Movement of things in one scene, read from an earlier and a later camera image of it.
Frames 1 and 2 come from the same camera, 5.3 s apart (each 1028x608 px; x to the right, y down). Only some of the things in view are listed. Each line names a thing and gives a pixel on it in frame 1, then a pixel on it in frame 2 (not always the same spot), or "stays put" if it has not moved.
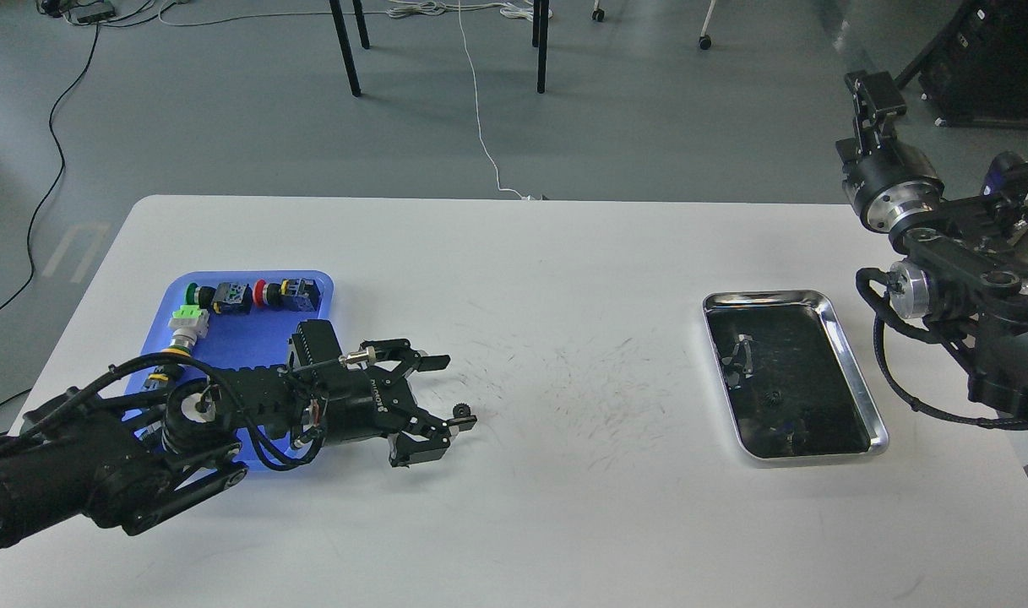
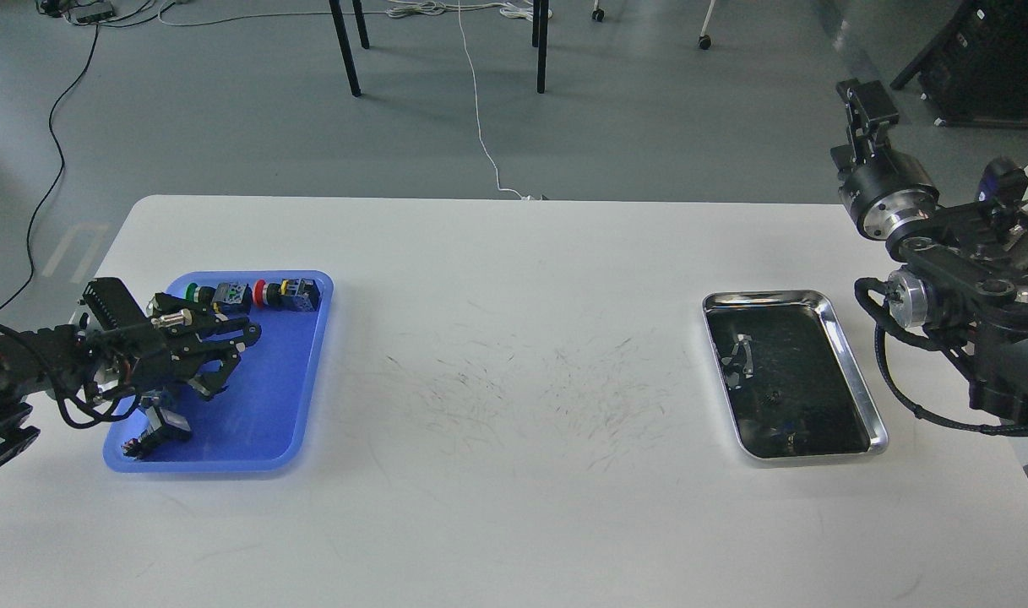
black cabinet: (992, 62) stays put
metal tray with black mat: (792, 389) stays put
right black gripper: (889, 186) stays put
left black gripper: (355, 402) to (157, 357)
